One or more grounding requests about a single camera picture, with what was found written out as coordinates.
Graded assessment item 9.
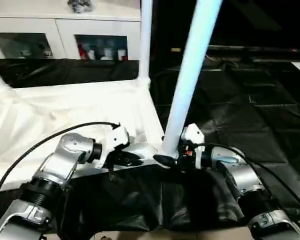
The white plastic table top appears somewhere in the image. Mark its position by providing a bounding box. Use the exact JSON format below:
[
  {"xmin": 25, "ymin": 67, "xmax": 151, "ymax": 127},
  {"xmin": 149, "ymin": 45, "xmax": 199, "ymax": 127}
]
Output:
[{"xmin": 0, "ymin": 77, "xmax": 177, "ymax": 193}]

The black mat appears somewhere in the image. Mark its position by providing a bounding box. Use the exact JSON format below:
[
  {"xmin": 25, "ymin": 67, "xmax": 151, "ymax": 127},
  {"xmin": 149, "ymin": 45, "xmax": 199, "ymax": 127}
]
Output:
[{"xmin": 0, "ymin": 57, "xmax": 300, "ymax": 237}]

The red bottle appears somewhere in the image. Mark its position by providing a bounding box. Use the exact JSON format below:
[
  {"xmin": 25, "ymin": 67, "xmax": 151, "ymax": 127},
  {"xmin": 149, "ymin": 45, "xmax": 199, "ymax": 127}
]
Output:
[{"xmin": 79, "ymin": 41, "xmax": 88, "ymax": 60}]

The dark cabinet with gold label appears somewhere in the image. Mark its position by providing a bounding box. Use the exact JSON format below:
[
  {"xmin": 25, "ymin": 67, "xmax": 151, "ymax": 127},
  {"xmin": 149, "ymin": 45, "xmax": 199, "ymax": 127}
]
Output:
[{"xmin": 151, "ymin": 0, "xmax": 209, "ymax": 73}]

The white glass door cabinet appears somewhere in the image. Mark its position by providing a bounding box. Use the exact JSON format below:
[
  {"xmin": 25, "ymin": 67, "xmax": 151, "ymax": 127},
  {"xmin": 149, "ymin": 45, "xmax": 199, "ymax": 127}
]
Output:
[{"xmin": 0, "ymin": 0, "xmax": 143, "ymax": 61}]

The blue white patterned jar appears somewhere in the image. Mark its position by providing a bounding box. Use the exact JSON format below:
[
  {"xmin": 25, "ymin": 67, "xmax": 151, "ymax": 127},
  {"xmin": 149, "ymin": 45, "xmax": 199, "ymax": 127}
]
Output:
[{"xmin": 67, "ymin": 0, "xmax": 95, "ymax": 14}]

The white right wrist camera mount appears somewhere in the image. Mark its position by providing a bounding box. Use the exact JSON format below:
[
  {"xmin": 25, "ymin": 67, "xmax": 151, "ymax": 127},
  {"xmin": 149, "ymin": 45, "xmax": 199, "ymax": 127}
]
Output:
[{"xmin": 181, "ymin": 122, "xmax": 206, "ymax": 170}]

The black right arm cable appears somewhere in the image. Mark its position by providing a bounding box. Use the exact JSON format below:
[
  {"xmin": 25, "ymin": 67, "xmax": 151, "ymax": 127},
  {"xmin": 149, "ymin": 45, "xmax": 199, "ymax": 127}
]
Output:
[{"xmin": 197, "ymin": 143, "xmax": 300, "ymax": 210}]

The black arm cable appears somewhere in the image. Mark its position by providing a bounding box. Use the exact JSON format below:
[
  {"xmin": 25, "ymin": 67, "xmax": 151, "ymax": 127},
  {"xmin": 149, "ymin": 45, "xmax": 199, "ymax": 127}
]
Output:
[
  {"xmin": 197, "ymin": 143, "xmax": 300, "ymax": 210},
  {"xmin": 0, "ymin": 121, "xmax": 121, "ymax": 216}
]

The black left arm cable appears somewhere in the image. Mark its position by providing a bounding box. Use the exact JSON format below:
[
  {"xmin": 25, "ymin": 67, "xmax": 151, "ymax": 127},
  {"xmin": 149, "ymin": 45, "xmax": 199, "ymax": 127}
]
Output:
[{"xmin": 0, "ymin": 121, "xmax": 121, "ymax": 216}]

